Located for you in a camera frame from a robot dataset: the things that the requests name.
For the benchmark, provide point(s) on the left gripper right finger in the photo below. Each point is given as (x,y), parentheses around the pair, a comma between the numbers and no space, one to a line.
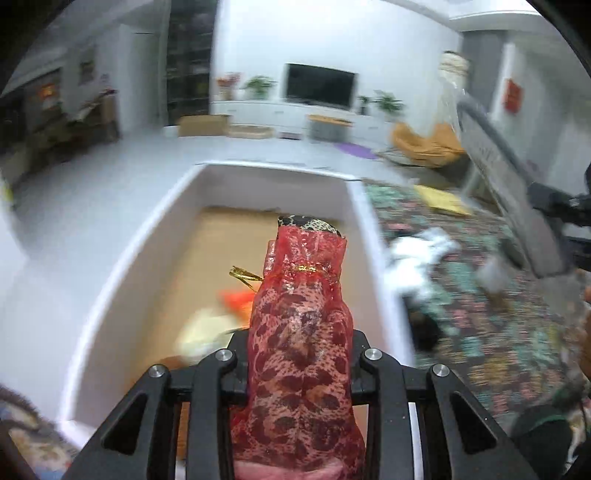
(426,424)

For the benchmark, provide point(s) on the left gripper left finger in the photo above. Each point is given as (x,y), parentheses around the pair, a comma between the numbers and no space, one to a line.
(139,438)

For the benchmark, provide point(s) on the clear bag brown contents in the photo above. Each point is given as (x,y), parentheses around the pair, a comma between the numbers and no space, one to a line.
(508,179)

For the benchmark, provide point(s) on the white fluffy plush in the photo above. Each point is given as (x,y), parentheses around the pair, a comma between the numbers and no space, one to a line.
(412,261)

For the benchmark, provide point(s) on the red lace pouch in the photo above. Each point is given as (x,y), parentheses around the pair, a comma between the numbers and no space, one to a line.
(299,421)

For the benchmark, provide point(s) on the brown knitted cloth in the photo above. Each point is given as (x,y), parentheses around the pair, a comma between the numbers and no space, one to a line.
(172,362)

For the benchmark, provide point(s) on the clear jar black lid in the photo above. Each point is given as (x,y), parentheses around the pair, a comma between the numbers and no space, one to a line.
(500,267)

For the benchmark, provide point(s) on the black fuzzy hat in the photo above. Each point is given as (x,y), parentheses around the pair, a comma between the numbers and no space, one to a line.
(425,331)

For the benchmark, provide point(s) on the cream cloth pouch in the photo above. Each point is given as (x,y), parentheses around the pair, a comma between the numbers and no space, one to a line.
(205,332)

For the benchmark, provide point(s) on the orange fish plush toy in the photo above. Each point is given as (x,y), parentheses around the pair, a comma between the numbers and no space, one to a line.
(239,303)

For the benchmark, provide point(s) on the patterned woven table cloth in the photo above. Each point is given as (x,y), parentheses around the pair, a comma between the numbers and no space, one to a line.
(511,349)

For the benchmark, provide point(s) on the yellow flat box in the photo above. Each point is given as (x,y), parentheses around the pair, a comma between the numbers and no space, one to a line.
(442,201)

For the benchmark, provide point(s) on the orange lounge chair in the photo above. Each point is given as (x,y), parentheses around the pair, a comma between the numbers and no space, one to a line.
(439,149)

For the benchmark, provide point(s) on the covered standing air conditioner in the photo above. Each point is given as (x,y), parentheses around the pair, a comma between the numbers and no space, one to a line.
(453,73)

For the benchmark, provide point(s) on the potted plant right of tv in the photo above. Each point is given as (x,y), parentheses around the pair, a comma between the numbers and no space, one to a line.
(391,106)

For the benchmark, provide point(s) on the potted plant of tv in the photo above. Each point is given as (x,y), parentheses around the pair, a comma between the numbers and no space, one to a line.
(259,87)
(391,106)

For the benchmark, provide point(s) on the purple floor mat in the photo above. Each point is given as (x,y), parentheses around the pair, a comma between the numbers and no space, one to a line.
(356,150)

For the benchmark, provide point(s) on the white storage box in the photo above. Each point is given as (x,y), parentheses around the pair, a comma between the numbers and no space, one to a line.
(96,375)

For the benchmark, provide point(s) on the small potted plant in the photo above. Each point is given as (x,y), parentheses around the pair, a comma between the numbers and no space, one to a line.
(364,102)

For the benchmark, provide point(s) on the small wooden bench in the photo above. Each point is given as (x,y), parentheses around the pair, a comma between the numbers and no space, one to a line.
(328,129)

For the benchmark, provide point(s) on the white tv cabinet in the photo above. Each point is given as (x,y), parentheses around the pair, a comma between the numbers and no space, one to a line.
(295,118)

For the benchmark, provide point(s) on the black television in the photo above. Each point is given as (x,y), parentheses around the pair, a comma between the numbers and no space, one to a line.
(313,85)

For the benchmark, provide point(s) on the potted plant left of tv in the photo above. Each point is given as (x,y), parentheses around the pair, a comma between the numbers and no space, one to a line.
(259,87)

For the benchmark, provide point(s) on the round floor cushion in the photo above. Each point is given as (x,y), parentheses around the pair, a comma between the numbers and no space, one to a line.
(252,132)

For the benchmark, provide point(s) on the cardboard box on floor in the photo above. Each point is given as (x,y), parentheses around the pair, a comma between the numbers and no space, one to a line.
(203,125)

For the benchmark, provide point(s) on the red flowers in vase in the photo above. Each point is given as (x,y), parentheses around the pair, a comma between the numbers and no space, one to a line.
(227,85)

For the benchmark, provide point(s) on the dark glass bookcase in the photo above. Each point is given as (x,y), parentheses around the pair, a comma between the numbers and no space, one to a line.
(188,57)

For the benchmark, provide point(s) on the red wall decoration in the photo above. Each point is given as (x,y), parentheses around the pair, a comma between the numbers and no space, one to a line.
(513,97)

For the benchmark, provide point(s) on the wall picture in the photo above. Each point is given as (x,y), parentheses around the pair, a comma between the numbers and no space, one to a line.
(86,72)

